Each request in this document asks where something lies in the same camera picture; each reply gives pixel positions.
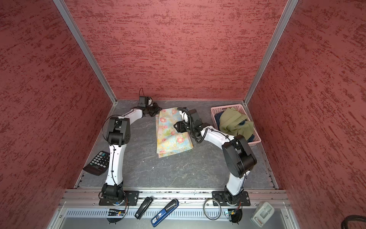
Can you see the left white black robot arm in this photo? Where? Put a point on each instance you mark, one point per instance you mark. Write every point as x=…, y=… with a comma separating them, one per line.
x=118, y=136

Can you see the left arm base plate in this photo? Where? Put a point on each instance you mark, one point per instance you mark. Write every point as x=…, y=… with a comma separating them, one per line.
x=131, y=195

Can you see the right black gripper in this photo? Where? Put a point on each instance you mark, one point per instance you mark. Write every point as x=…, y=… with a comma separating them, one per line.
x=181, y=126

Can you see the circuit board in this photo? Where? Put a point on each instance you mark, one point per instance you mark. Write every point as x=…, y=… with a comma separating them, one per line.
x=116, y=213
x=234, y=216

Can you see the grey plastic holder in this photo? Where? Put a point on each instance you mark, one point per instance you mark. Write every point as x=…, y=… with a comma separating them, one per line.
x=262, y=214

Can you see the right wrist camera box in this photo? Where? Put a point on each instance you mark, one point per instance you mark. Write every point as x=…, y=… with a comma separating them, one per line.
x=185, y=114

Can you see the pink plastic basket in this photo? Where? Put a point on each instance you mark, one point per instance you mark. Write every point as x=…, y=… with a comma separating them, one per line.
x=239, y=108

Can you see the left circuit board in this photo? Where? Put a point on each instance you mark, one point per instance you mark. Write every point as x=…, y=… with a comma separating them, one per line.
x=116, y=213

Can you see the olive green skirt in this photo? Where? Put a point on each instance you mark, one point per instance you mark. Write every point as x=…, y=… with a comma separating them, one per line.
x=235, y=123

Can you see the right circuit board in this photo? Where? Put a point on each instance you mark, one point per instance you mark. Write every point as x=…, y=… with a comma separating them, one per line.
x=234, y=216

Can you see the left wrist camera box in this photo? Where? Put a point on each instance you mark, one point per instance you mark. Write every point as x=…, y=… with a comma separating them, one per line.
x=145, y=101

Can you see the black calculator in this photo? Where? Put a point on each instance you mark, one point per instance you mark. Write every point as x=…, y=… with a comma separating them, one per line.
x=99, y=164

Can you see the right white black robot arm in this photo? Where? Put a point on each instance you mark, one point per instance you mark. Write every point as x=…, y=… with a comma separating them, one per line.
x=239, y=157

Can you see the floral pastel skirt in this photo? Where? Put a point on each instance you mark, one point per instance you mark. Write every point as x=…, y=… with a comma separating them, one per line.
x=169, y=141

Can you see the blue black stapler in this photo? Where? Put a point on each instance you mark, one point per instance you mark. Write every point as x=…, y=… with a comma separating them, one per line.
x=165, y=212

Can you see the dark blue skirt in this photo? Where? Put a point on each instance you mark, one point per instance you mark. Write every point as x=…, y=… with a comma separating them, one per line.
x=217, y=119

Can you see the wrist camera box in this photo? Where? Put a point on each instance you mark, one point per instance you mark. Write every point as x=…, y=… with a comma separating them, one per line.
x=185, y=114
x=145, y=101

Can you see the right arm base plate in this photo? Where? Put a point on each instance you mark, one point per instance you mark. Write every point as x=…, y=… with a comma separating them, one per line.
x=220, y=197

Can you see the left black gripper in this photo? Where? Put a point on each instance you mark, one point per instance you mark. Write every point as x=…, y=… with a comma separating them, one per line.
x=157, y=109

